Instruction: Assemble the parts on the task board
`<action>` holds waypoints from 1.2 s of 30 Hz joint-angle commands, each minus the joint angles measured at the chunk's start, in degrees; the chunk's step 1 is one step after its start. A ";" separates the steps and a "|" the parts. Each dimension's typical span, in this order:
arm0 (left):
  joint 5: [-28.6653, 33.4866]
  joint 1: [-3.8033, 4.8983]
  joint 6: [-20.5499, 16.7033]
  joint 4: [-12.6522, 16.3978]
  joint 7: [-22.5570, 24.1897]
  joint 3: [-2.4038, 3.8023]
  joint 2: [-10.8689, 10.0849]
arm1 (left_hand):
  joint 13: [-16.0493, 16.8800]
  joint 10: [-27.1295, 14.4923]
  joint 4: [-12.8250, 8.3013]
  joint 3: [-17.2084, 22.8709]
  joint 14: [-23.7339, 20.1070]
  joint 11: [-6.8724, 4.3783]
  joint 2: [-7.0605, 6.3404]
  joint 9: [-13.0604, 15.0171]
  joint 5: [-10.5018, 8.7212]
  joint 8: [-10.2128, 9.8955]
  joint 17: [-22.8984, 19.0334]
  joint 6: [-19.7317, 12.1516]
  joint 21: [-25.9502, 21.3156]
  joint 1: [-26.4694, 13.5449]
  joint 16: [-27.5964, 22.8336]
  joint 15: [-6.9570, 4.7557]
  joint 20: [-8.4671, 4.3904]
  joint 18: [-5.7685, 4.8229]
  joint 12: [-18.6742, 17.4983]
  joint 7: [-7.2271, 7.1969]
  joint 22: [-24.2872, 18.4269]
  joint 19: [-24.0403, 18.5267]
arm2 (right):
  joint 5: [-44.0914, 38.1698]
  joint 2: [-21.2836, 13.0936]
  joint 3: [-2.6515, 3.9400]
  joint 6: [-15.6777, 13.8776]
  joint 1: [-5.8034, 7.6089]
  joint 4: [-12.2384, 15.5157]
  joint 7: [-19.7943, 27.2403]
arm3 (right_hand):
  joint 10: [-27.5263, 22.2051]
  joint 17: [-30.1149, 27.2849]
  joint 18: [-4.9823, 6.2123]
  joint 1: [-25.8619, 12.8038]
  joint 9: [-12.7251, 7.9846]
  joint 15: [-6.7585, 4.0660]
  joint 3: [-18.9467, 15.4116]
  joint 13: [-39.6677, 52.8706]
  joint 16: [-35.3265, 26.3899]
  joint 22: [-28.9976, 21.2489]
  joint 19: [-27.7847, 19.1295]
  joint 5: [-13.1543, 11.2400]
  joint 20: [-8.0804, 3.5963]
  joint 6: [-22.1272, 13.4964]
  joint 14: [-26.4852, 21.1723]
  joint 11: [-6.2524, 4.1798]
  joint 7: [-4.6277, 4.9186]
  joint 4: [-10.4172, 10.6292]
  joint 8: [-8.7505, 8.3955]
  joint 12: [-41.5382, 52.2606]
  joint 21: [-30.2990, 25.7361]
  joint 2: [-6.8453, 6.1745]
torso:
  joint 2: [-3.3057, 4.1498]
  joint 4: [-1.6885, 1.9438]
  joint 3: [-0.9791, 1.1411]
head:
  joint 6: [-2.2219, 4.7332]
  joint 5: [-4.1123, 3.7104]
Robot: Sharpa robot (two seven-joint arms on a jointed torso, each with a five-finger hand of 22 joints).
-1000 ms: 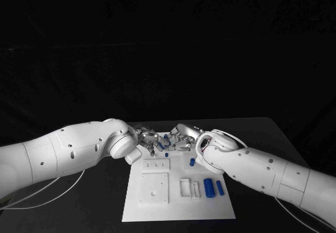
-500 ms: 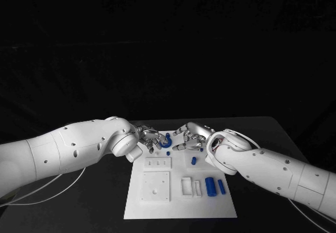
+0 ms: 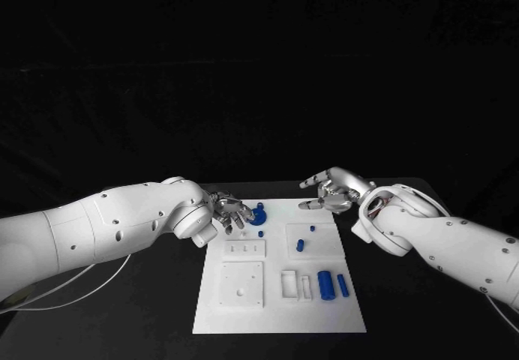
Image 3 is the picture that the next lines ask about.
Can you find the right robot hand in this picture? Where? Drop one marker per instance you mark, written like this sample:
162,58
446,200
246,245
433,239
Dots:
345,185

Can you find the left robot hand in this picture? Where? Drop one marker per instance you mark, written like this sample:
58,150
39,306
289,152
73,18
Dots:
230,206

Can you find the blue gear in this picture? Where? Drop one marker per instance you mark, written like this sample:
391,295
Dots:
260,219

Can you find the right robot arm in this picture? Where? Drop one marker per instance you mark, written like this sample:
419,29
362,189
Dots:
446,239

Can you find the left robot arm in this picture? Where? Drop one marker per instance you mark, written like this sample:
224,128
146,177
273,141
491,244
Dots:
101,225

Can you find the white task board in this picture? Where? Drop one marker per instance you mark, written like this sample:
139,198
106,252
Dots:
280,315

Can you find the short blue cylinder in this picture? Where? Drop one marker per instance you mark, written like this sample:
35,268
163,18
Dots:
300,245

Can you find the long thin blue cylinder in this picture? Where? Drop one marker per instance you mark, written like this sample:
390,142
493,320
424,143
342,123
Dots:
344,285

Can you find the large blue cylinder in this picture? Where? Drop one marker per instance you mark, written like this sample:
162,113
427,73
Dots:
326,285

